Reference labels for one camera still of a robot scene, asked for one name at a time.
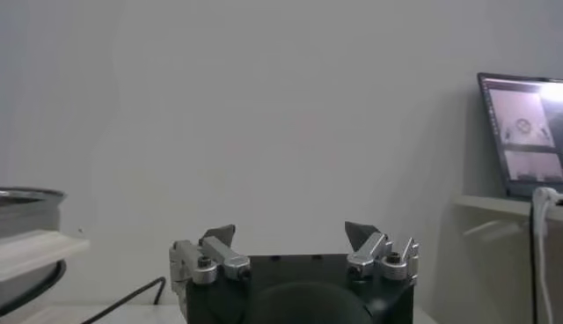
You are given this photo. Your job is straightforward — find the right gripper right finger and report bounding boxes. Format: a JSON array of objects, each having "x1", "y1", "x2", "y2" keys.
[{"x1": 344, "y1": 221, "x2": 420, "y2": 283}]

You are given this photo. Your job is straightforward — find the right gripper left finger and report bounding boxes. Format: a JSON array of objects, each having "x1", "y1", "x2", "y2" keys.
[{"x1": 169, "y1": 224, "x2": 252, "y2": 305}]

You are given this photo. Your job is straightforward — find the white side table with laptop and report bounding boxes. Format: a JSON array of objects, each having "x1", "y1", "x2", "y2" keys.
[{"x1": 452, "y1": 194, "x2": 563, "y2": 324}]

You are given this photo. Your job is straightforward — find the white electric cooker base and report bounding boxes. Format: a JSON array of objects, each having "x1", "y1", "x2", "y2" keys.
[{"x1": 0, "y1": 228, "x2": 90, "y2": 316}]

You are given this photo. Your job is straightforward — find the open grey laptop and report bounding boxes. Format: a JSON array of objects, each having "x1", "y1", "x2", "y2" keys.
[{"x1": 477, "y1": 72, "x2": 563, "y2": 199}]

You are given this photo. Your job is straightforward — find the black cooker power cord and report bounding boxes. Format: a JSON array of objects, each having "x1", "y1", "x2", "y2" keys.
[{"x1": 81, "y1": 276, "x2": 167, "y2": 324}]

